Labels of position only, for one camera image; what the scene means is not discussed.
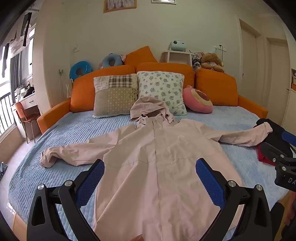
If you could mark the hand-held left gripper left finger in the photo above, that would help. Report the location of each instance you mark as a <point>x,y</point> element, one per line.
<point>92,178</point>

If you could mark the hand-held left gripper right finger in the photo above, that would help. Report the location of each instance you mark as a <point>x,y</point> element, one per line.
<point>208,180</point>

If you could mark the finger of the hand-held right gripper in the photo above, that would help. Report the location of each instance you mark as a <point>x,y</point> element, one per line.
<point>289,137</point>
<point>277,154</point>

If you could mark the pink hooded jacket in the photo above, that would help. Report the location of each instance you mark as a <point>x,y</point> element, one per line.
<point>161,162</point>

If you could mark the person's right hand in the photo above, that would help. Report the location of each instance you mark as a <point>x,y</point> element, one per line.
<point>291,208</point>

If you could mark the red garment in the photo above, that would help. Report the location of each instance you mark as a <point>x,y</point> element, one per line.
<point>263,157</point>

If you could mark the orange storage box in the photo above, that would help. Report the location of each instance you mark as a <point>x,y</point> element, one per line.
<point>294,86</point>

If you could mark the light blue quilted blanket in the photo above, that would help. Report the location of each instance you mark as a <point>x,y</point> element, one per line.
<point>69,129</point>

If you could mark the pink round plush cushion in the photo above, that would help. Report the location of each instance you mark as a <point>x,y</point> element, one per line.
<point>196,99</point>

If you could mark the beige patchwork pillow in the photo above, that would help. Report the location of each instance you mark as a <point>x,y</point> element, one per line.
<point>113,97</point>

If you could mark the orange chair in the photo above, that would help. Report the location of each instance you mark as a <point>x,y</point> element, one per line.
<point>22,111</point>

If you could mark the white desk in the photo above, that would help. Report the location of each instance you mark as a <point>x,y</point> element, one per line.
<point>31,100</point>

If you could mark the white floral pillow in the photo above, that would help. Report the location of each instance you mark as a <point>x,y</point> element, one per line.
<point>161,85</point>

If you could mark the black bag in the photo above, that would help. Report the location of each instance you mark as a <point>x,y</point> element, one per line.
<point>29,90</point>

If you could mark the brown teddy bear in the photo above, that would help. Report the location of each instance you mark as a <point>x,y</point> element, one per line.
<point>211,59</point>

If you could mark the bright blue neck pillow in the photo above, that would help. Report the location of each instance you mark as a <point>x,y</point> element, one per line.
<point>74,69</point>

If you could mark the grey-blue neck pillow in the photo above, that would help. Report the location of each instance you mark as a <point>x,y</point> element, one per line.
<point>106,60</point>

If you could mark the orange throw pillow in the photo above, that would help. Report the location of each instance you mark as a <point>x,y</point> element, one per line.
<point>141,58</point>

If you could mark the white shelf unit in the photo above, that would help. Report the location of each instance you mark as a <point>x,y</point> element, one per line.
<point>175,53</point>

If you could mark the grey curtain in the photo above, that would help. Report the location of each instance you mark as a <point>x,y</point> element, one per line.
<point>15,69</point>

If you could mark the black hanging garment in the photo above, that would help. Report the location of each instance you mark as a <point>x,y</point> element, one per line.
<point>5,60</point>
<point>24,25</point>

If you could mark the wooden framed picture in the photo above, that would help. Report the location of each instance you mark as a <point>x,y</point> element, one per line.
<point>120,4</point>

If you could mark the white framed picture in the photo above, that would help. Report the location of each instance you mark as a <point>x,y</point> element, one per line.
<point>161,1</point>

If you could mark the orange sofa bed frame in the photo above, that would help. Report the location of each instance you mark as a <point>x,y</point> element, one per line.
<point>50,115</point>

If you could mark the white wall outlet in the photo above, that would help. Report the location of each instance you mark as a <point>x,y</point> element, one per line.
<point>61,72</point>
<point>222,47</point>

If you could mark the white wall switch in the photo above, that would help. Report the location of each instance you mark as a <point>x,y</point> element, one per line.
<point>76,48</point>

